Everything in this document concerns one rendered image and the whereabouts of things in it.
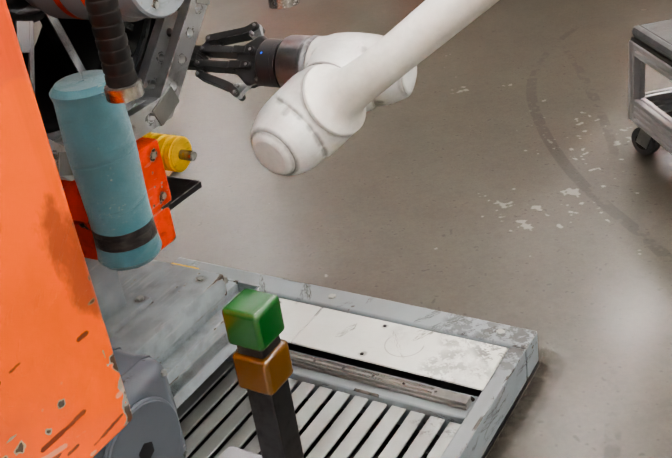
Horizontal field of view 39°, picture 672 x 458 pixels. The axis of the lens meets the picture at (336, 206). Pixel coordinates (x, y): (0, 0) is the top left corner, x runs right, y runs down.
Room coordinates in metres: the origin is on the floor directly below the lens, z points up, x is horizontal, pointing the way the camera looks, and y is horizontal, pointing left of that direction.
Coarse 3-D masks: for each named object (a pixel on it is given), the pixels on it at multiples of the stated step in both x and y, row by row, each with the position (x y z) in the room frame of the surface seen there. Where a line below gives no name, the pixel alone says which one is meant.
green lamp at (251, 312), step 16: (240, 304) 0.71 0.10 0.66; (256, 304) 0.71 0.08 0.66; (272, 304) 0.71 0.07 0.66; (224, 320) 0.71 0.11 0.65; (240, 320) 0.69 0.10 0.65; (256, 320) 0.69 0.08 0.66; (272, 320) 0.70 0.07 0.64; (240, 336) 0.70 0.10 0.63; (256, 336) 0.69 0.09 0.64; (272, 336) 0.70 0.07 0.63
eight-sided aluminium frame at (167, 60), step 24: (192, 0) 1.48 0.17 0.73; (168, 24) 1.49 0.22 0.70; (192, 24) 1.47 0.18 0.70; (168, 48) 1.44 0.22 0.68; (192, 48) 1.46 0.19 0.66; (144, 72) 1.43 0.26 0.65; (168, 72) 1.41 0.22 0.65; (144, 96) 1.40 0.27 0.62; (168, 96) 1.39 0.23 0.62; (144, 120) 1.34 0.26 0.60
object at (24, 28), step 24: (24, 0) 1.40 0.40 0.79; (24, 24) 1.34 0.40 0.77; (48, 24) 1.38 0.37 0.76; (72, 24) 1.59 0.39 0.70; (144, 24) 1.51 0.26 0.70; (24, 48) 1.33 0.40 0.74; (48, 48) 1.58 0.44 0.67; (72, 48) 1.40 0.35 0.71; (96, 48) 1.52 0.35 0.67; (48, 72) 1.53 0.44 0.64; (72, 72) 1.40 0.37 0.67; (48, 96) 1.47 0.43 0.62; (48, 120) 1.37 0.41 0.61
